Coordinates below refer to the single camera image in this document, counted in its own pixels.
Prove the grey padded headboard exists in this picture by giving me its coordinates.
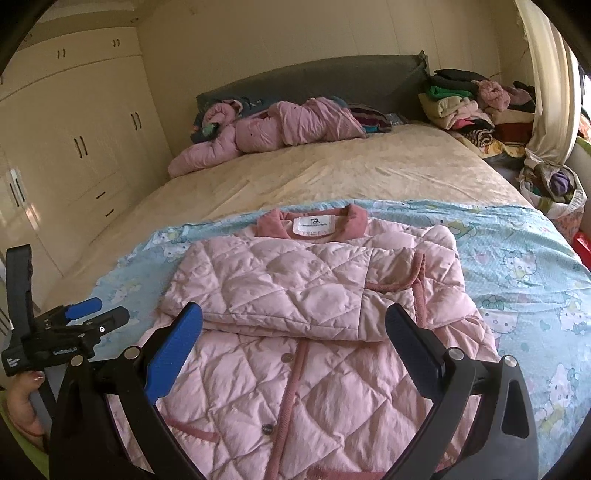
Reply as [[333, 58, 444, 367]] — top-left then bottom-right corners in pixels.
[[196, 50, 430, 125]]

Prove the pink quilted jacket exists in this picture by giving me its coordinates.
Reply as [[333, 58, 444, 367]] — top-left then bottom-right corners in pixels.
[[105, 205, 502, 480]]

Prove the crumpled pink quilted garment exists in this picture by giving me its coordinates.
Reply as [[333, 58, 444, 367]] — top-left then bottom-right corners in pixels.
[[167, 97, 368, 177]]

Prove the cream wardrobe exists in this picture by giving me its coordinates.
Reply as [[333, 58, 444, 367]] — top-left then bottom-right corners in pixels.
[[0, 28, 174, 296]]

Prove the person's left hand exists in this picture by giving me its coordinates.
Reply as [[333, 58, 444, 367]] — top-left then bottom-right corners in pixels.
[[7, 371, 49, 437]]

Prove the green fleece cloth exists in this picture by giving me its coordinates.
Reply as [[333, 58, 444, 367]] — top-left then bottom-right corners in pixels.
[[0, 401, 49, 480]]

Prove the pile of folded clothes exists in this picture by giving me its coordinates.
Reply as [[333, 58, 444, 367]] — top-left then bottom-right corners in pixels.
[[418, 68, 539, 160]]

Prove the cream curtain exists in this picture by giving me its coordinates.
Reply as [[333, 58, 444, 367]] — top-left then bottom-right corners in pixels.
[[515, 0, 583, 169]]

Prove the bag of clothes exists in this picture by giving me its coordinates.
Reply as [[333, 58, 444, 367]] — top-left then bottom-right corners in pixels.
[[519, 159, 589, 220]]

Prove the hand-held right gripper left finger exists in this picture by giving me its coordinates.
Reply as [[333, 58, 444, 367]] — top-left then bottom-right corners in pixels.
[[50, 302, 206, 480]]

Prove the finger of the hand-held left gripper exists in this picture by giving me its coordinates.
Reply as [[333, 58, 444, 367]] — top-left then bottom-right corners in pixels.
[[65, 298, 103, 321], [81, 306, 131, 344]]

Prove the striped dark garment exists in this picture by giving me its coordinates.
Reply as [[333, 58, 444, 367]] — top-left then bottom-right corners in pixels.
[[348, 105, 409, 134]]

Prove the red plastic object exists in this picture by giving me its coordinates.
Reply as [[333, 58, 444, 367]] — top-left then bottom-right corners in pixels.
[[571, 230, 591, 269]]

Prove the bed with beige sheet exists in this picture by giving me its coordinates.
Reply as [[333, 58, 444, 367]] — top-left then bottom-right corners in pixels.
[[39, 120, 591, 480]]

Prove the blue cartoon printed blanket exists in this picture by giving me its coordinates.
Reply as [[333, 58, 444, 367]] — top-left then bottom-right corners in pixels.
[[92, 199, 591, 480]]

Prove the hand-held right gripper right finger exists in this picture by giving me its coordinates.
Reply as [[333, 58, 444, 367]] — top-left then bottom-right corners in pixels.
[[385, 303, 540, 480]]

